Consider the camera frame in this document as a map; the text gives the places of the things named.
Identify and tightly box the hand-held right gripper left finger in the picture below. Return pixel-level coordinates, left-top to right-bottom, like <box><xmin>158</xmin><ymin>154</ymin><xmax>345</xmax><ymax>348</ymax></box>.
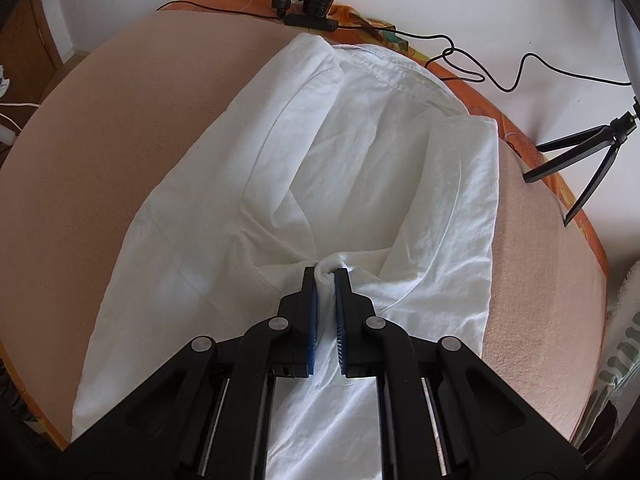
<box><xmin>57</xmin><ymin>266</ymin><xmax>321</xmax><ymax>480</ymax></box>

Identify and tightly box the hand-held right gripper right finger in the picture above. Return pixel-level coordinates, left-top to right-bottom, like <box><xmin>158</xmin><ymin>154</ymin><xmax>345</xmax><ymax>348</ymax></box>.
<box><xmin>334</xmin><ymin>267</ymin><xmax>586</xmax><ymax>480</ymax></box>

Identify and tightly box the white shirt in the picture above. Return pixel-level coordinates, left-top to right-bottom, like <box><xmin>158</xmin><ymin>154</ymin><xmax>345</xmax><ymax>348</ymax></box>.
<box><xmin>70</xmin><ymin>31</ymin><xmax>501</xmax><ymax>480</ymax></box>

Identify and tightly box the green striped white pillow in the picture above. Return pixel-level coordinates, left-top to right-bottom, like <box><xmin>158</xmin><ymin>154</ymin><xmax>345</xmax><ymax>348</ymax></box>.
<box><xmin>575</xmin><ymin>260</ymin><xmax>640</xmax><ymax>451</ymax></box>

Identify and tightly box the beige blanket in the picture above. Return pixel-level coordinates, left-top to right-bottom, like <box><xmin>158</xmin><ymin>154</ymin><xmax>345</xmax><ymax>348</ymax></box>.
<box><xmin>0</xmin><ymin>7</ymin><xmax>608</xmax><ymax>441</ymax></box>

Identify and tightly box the black mini tripod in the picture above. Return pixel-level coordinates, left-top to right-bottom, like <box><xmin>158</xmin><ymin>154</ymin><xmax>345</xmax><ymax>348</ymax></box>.
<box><xmin>522</xmin><ymin>95</ymin><xmax>640</xmax><ymax>227</ymax></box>

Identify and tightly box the wooden cabinet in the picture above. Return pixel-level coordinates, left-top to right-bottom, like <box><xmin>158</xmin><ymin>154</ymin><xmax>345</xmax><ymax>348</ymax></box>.
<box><xmin>0</xmin><ymin>0</ymin><xmax>66</xmax><ymax>91</ymax></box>

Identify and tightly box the black cable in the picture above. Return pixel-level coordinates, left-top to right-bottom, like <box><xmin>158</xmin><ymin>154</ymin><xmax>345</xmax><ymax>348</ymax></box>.
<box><xmin>156</xmin><ymin>0</ymin><xmax>633</xmax><ymax>93</ymax></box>

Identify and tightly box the white cable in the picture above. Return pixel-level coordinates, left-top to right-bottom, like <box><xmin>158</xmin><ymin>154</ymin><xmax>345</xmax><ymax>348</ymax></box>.
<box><xmin>0</xmin><ymin>101</ymin><xmax>40</xmax><ymax>133</ymax></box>

